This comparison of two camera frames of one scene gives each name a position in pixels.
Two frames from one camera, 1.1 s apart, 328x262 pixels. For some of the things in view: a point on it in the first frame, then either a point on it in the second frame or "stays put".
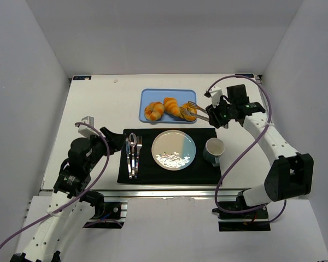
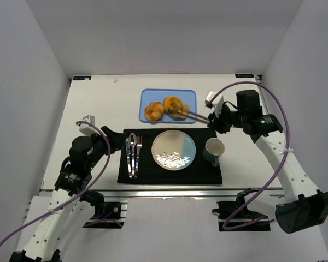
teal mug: x=214 y=148 stays put
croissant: x=170 y=106 -> x=179 y=111
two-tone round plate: x=173 y=149 stays put
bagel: x=186 y=116 -> x=174 y=105
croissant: x=153 y=111 stays put
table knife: x=129 y=156 stays put
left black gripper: x=109 y=138 stays put
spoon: x=133 y=139 stays put
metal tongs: x=195 y=106 -> x=193 y=115
